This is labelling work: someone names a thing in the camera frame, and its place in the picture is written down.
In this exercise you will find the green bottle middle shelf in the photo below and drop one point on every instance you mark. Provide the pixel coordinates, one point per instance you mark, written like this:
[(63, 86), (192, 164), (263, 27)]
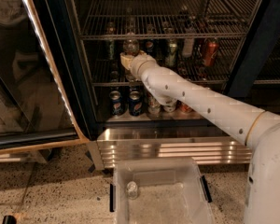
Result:
[(110, 43)]

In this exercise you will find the black round object on floor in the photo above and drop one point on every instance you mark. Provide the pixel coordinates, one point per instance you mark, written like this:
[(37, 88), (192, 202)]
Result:
[(9, 220)]

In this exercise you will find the white can middle shelf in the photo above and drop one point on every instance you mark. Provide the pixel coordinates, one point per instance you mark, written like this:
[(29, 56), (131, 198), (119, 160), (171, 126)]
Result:
[(188, 47)]

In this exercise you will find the blue Pepsi can right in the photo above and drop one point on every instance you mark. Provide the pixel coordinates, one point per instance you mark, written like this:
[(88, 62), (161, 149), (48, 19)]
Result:
[(135, 103)]

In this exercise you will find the green soda can middle shelf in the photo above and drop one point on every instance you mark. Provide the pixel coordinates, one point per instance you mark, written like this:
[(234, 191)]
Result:
[(171, 51)]

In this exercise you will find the glass fridge door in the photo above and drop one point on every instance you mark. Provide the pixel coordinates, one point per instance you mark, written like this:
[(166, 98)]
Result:
[(37, 99)]

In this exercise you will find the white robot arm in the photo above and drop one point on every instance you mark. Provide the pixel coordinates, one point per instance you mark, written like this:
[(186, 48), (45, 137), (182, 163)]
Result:
[(252, 127)]

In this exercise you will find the orange soda can left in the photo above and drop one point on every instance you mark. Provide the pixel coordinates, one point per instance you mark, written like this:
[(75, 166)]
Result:
[(185, 108)]

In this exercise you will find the wire fridge shelf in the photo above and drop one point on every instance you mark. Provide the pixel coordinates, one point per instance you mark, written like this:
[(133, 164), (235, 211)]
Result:
[(187, 18), (107, 72)]

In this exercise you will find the middle wire fridge shelf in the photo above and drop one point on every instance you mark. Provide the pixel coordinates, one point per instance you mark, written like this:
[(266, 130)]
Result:
[(107, 72)]

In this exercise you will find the white green soda can left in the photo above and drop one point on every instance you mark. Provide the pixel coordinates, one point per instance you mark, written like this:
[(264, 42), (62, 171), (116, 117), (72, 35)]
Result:
[(154, 106)]

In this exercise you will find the white green soda can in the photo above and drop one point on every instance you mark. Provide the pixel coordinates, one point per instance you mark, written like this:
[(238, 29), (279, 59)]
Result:
[(154, 106), (170, 107)]

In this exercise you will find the white green soda can right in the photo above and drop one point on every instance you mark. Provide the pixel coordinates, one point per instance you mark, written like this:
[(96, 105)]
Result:
[(170, 107)]

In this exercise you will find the blue pepsi can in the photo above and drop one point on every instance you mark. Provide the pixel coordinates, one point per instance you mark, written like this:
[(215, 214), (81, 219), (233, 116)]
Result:
[(116, 103), (135, 103)]

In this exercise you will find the blue Pepsi can left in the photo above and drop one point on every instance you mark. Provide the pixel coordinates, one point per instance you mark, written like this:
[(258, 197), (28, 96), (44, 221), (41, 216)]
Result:
[(116, 103)]

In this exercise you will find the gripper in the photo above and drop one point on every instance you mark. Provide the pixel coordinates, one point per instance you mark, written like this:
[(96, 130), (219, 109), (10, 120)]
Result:
[(136, 63)]

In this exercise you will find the upper wire fridge shelf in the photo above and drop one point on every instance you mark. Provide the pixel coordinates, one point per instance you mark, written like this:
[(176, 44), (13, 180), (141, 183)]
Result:
[(187, 18)]

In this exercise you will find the small clear cup in bin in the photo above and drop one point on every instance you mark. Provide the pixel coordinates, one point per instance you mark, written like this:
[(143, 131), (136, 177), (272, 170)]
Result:
[(132, 190)]

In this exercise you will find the clear plastic water bottle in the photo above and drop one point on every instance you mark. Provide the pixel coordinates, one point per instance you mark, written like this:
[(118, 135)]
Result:
[(130, 47)]

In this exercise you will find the blue Pepsi can middle shelf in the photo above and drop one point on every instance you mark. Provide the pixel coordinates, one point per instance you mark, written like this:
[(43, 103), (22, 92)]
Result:
[(150, 47)]

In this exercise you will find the clear plastic storage bin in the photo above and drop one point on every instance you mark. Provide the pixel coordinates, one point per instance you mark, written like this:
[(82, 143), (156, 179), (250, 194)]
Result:
[(170, 191)]

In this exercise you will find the red soda can middle shelf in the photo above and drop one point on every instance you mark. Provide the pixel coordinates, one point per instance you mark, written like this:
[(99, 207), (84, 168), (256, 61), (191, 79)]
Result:
[(210, 49)]

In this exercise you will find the stainless steel fridge base grille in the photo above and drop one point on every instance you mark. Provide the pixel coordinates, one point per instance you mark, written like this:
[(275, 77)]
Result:
[(208, 145)]

